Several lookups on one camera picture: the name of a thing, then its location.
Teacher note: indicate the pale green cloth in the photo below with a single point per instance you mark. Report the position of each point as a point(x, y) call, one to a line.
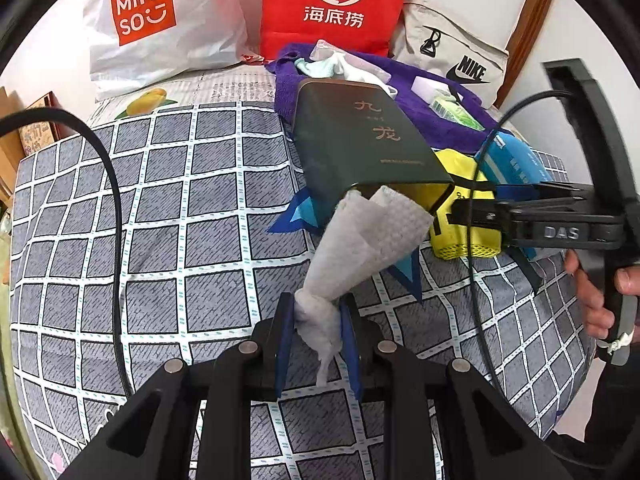
point(320, 65)

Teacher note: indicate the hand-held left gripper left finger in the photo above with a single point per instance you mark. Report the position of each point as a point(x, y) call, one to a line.
point(282, 340)

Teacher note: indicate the blue tissue packet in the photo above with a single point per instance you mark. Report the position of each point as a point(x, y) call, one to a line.
point(515, 155)

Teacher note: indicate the brown wooden furniture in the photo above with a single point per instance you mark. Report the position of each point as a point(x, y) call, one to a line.
point(37, 135)

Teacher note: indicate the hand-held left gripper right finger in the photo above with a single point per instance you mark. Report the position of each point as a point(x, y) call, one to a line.
point(350, 340)

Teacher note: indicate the person's right forearm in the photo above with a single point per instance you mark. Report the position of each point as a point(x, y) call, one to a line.
point(615, 410)

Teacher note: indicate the person's right hand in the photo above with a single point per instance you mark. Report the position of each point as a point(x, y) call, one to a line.
point(592, 305)

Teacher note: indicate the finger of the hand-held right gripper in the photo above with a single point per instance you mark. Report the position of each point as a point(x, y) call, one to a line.
point(480, 215)
point(515, 191)

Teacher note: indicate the red paper bag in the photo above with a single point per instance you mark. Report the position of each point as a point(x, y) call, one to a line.
point(285, 10)

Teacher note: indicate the small white packet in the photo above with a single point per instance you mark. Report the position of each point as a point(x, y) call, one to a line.
point(427, 87)

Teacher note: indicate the white plastic shopping bag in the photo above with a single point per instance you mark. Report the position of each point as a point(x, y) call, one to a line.
point(200, 35)

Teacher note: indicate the brown wooden frame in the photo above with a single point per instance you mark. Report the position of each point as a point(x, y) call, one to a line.
point(535, 10)

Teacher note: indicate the grey canvas tote bag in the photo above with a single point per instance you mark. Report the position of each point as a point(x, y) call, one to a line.
point(475, 42)

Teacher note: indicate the green packet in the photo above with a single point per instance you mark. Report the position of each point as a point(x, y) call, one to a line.
point(452, 110)

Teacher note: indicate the purple towel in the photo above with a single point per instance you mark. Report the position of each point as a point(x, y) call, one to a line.
point(285, 85)

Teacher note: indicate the yellow mesh pouch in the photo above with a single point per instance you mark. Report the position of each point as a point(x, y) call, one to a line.
point(450, 240)

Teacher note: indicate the white wipe cloth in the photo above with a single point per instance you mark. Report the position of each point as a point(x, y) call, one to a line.
point(360, 240)

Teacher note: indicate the dark green box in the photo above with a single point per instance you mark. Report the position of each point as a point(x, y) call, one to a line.
point(360, 145)

